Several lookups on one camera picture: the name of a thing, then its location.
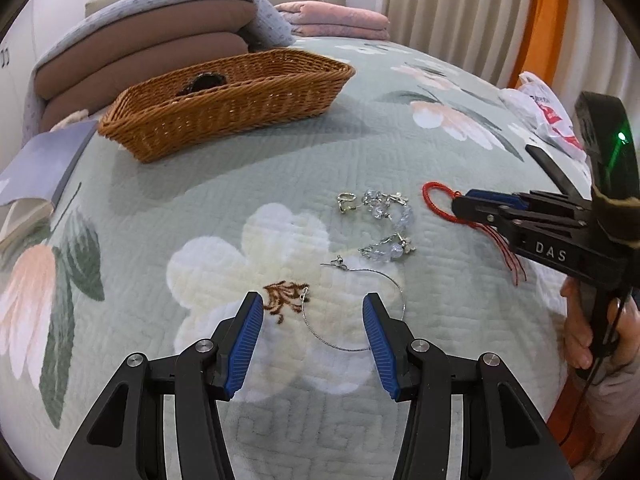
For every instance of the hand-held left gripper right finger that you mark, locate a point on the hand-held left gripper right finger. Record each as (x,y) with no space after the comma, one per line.
(382,345)

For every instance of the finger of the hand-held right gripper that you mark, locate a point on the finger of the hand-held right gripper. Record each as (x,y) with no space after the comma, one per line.
(500,197)
(495,217)

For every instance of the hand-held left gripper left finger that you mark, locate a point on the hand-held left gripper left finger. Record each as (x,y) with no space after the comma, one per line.
(245,345)

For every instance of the silver hoop earring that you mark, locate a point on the silver hoop earring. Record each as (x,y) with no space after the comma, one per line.
(382,274)

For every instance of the brown wicker basket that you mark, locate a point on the brown wicker basket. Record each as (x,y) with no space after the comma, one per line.
(225,110)

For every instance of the black wrist watch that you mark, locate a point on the black wrist watch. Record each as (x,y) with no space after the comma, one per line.
(202,84)

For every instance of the person's right forearm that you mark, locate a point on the person's right forearm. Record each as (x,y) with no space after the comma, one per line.
(615,420)

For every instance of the person's right hand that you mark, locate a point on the person's right hand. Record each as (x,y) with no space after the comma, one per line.
(577,320)

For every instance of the bronze leaf brooch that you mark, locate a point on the bronze leaf brooch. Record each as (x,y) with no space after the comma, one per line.
(285,297)

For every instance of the white plastic bag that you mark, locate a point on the white plastic bag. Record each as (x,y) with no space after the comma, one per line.
(545,110)

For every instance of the small silver earring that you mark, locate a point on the small silver earring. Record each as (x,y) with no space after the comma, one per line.
(345,200)

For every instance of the beige curtain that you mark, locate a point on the beige curtain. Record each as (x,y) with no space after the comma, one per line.
(450,15)

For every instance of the folded pink blanket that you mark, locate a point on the folded pink blanket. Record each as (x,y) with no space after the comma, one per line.
(335,17)

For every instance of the grey-blue book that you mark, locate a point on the grey-blue book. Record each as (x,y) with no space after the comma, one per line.
(45,160)

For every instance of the cream fluffy cloth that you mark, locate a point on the cream fluffy cloth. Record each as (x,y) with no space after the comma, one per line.
(72,120)

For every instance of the folded brown and grey quilt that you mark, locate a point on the folded brown and grey quilt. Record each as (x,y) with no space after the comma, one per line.
(150,40)

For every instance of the white wardrobe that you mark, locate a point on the white wardrobe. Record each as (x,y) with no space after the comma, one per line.
(12,75)

